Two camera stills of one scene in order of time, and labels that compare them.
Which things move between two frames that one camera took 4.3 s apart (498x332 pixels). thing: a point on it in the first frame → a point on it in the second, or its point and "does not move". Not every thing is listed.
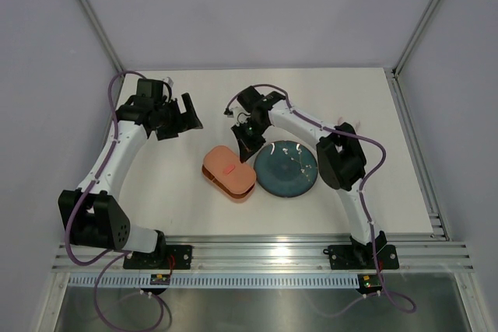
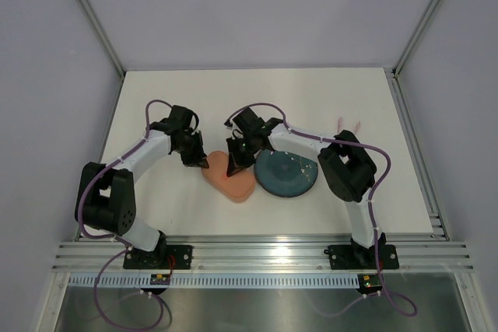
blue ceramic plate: [285, 169] does not move
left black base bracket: [170, 257] does not move
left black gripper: [185, 121] → [199, 155]
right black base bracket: [362, 257] does not move
